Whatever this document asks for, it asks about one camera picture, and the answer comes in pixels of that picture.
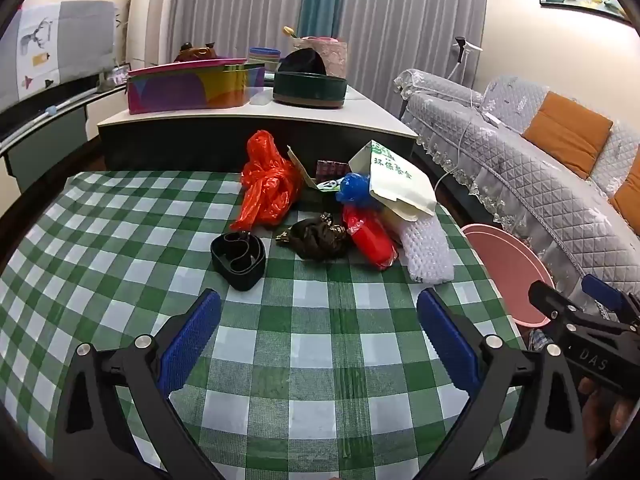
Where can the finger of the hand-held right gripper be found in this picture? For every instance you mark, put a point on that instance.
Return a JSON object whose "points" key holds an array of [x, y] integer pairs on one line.
{"points": [[602, 290], [547, 300]]}

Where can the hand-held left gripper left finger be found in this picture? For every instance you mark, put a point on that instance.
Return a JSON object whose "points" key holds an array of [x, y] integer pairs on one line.
{"points": [[192, 340]]}

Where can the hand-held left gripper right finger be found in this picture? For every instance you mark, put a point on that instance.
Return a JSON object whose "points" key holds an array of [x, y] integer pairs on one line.
{"points": [[445, 340]]}

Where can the pink plastic bin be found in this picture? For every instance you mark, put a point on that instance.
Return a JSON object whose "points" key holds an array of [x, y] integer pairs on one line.
{"points": [[505, 270]]}

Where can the white bubble wrap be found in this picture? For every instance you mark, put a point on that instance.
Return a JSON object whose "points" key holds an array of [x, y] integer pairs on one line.
{"points": [[425, 250]]}

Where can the red plastic bag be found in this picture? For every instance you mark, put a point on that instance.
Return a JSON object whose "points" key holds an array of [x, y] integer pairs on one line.
{"points": [[370, 235]]}

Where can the beige foam block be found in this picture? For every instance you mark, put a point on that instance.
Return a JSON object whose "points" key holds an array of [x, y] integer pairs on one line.
{"points": [[395, 220]]}

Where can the brown wrapper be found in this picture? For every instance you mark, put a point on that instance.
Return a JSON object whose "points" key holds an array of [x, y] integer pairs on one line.
{"points": [[315, 240]]}

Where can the orange plastic bag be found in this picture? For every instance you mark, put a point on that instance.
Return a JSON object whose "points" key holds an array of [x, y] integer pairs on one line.
{"points": [[265, 185]]}

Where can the blue plastic bag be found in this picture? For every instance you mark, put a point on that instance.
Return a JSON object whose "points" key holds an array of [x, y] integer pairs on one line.
{"points": [[355, 187]]}

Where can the green white label packet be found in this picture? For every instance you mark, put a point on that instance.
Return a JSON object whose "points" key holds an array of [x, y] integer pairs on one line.
{"points": [[327, 186]]}

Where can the cardboard piece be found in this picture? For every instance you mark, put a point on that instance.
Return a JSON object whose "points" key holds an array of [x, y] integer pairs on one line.
{"points": [[300, 167]]}

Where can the dark red patterned box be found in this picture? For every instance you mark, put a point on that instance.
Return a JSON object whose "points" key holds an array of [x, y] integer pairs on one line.
{"points": [[330, 167]]}

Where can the person's right hand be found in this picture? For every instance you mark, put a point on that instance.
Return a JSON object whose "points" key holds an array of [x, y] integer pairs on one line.
{"points": [[600, 410]]}

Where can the person's checked trouser leg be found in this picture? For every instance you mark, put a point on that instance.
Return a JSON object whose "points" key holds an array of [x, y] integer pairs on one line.
{"points": [[537, 340]]}

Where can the orange cushion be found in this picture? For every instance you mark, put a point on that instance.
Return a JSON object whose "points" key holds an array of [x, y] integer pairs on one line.
{"points": [[627, 195], [567, 130]]}

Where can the green checked tablecloth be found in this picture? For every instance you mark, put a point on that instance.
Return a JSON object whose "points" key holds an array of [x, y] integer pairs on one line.
{"points": [[320, 360]]}

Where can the grey quilted sofa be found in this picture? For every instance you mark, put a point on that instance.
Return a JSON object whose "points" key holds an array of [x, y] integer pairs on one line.
{"points": [[525, 170]]}

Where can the white power strip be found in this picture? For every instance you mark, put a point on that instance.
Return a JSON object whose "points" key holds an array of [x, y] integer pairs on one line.
{"points": [[495, 120]]}

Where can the dark television stand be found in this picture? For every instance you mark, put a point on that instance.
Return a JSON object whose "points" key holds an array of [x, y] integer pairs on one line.
{"points": [[45, 145]]}

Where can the white top coffee table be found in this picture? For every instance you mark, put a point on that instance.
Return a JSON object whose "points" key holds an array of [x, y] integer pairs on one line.
{"points": [[360, 105]]}

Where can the multicoloured tin box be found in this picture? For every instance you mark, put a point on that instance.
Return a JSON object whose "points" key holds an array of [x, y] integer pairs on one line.
{"points": [[190, 87]]}

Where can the translucent plastic box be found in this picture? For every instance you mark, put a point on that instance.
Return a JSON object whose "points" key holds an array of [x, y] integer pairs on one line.
{"points": [[260, 96]]}

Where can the dark green round tin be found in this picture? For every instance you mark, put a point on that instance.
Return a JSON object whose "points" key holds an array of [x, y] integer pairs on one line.
{"points": [[310, 90]]}

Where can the brown teapot ornament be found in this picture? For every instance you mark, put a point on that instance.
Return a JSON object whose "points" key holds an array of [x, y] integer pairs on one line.
{"points": [[197, 52]]}

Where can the stack of pastel bowls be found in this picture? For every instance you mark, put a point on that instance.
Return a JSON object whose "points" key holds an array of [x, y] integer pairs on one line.
{"points": [[265, 55]]}

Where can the pink lace basket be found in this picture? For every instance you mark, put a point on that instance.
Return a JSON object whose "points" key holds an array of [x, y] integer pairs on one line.
{"points": [[335, 55]]}

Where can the grey curtain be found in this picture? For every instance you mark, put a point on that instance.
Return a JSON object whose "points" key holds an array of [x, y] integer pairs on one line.
{"points": [[235, 5], [410, 15]]}

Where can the yellow flower ornament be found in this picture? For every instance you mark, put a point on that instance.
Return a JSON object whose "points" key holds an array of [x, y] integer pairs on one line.
{"points": [[289, 31]]}

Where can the grey printed television cover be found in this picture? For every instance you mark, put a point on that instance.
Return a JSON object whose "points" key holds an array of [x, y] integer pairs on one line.
{"points": [[60, 45]]}

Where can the white standing air conditioner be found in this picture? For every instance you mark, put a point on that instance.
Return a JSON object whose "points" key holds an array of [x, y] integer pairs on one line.
{"points": [[150, 15]]}

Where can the small photo frame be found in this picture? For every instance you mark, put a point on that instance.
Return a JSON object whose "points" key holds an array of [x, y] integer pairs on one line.
{"points": [[117, 72]]}

